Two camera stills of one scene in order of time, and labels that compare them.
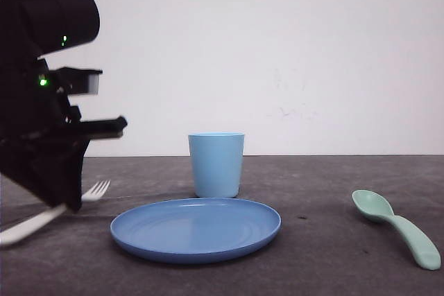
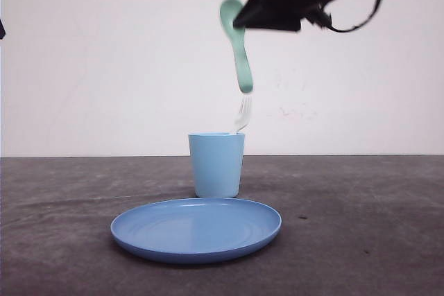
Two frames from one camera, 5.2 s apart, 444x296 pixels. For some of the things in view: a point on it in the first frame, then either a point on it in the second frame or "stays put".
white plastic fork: x=91 y=195 -> x=241 y=119
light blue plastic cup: x=217 y=163 stays put
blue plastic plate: x=193 y=230 stays put
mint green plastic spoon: x=424 y=254 -> x=229 y=9
